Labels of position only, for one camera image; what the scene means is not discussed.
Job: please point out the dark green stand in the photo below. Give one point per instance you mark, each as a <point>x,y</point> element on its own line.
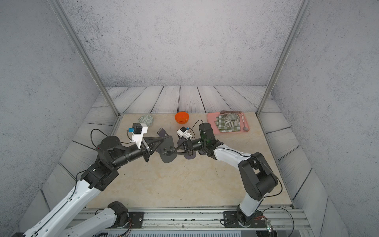
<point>167,150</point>

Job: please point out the green checkered cloth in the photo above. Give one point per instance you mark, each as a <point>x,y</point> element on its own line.
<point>220,123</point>

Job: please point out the aluminium frame post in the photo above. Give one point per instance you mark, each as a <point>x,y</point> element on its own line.
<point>68,28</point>
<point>304,7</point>

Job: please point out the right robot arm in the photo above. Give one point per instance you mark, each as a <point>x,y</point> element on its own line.
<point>257,176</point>

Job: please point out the metal spoon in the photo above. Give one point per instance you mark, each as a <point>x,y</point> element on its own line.
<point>245,128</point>

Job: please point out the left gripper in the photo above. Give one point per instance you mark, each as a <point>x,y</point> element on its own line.
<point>146,149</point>

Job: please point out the right aluminium frame post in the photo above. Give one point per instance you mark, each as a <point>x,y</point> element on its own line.
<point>304,7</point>

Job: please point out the purple stand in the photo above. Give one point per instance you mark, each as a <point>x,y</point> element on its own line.
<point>162,133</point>
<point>190,155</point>

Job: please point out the ribbed grey cup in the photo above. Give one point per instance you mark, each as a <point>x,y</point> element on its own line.
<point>232,120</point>

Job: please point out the left aluminium frame post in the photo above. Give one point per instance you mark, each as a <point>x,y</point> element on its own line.
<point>68,28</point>

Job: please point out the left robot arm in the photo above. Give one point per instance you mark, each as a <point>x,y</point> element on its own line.
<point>55,223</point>

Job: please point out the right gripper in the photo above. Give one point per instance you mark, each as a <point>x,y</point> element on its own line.
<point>189,145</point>

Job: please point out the orange bowl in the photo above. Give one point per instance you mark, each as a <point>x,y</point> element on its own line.
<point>182,117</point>

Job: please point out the pink tray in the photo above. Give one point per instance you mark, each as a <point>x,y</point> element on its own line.
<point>211,118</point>

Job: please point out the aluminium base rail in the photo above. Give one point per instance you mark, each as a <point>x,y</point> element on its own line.
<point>206,222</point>

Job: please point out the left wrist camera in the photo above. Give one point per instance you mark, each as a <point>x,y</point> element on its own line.
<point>137,132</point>

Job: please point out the green patterned bowl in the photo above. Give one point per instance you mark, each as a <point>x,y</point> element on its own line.
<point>148,120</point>

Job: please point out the brown wooden spoon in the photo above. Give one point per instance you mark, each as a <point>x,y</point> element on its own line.
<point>229,112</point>

